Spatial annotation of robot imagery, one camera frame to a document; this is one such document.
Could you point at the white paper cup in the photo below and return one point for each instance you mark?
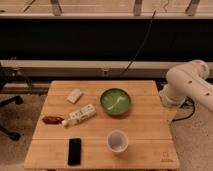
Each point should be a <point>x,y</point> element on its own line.
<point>117,141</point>

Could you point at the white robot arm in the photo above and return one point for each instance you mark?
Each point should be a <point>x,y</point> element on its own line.
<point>188,80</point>

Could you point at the brown red snack piece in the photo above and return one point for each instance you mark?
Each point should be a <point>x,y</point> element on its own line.
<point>52,120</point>

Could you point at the black rectangular eraser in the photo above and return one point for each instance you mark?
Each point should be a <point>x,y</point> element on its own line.
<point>74,152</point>

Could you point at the green bowl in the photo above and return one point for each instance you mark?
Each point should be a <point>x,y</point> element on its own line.
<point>115,102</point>

